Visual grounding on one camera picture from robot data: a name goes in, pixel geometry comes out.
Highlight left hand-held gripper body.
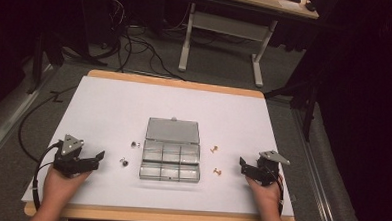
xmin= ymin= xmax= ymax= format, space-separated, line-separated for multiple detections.
xmin=51 ymin=133 xmax=95 ymax=180

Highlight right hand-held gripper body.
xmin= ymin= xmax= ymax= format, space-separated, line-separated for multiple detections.
xmin=253 ymin=149 xmax=292 ymax=189

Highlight clear plastic compartment box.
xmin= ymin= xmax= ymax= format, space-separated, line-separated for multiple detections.
xmin=138 ymin=115 xmax=204 ymax=185

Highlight person's right hand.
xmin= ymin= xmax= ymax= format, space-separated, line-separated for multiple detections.
xmin=243 ymin=175 xmax=283 ymax=218

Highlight person's left hand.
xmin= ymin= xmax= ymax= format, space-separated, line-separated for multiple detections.
xmin=41 ymin=165 xmax=93 ymax=208

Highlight white table mat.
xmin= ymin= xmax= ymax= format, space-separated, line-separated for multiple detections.
xmin=21 ymin=72 xmax=300 ymax=219

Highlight black metal stand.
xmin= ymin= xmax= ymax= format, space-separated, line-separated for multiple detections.
xmin=26 ymin=31 xmax=66 ymax=97
xmin=262 ymin=69 xmax=324 ymax=144

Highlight wooden table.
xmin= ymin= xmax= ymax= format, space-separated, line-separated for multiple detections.
xmin=23 ymin=66 xmax=302 ymax=221

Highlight black computer tower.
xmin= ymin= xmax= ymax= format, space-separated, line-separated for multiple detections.
xmin=75 ymin=0 xmax=125 ymax=53

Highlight wooden desk with white legs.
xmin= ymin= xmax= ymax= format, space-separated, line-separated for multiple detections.
xmin=176 ymin=0 xmax=321 ymax=91

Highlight black computer mouse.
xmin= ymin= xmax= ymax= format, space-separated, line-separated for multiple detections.
xmin=303 ymin=1 xmax=319 ymax=13

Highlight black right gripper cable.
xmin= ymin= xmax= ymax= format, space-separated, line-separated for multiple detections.
xmin=268 ymin=170 xmax=286 ymax=217

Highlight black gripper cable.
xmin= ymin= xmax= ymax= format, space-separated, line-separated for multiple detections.
xmin=268 ymin=170 xmax=286 ymax=217
xmin=30 ymin=140 xmax=63 ymax=213

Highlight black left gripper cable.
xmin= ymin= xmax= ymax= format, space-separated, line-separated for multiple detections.
xmin=30 ymin=140 xmax=63 ymax=213

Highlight metal floor rail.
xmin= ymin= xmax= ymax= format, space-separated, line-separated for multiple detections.
xmin=287 ymin=101 xmax=347 ymax=221
xmin=0 ymin=60 xmax=55 ymax=178

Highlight long black floor cable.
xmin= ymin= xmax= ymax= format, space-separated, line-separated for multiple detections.
xmin=116 ymin=33 xmax=189 ymax=82

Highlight bundle of computer cables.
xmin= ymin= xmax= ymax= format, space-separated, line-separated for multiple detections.
xmin=107 ymin=0 xmax=132 ymax=34

